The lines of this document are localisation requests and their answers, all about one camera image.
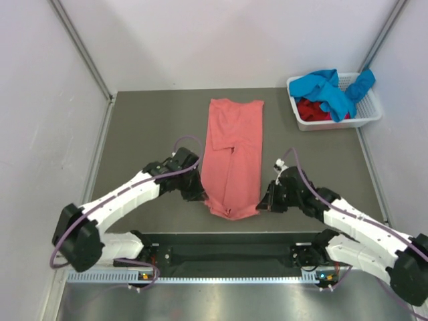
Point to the red t shirt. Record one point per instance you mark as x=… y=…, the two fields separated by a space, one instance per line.
x=319 y=111

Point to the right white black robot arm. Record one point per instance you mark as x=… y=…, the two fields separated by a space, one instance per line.
x=353 y=237

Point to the aluminium corner post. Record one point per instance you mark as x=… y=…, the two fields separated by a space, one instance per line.
x=386 y=28
x=81 y=48

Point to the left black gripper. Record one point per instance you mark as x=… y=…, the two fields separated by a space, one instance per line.
x=197 y=192

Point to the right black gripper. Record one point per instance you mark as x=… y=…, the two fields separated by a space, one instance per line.
x=269 y=202

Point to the slotted cable duct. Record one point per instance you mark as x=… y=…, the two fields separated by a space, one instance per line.
x=143 y=277

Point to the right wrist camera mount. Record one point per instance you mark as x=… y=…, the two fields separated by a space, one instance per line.
x=280 y=166

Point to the pink t shirt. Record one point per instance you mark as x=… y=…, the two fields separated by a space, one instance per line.
x=231 y=170

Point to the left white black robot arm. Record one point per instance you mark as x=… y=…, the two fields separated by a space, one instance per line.
x=82 y=234

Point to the white plastic basket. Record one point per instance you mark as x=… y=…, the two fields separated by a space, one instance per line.
x=368 y=109

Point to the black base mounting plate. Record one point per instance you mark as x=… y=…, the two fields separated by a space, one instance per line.
x=235 y=254

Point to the left aluminium corner post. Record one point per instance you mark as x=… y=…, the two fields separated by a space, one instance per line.
x=81 y=48

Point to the blue t shirt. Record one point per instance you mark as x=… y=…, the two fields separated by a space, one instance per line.
x=323 y=86

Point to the right aluminium corner post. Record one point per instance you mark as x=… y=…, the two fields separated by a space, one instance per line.
x=386 y=28

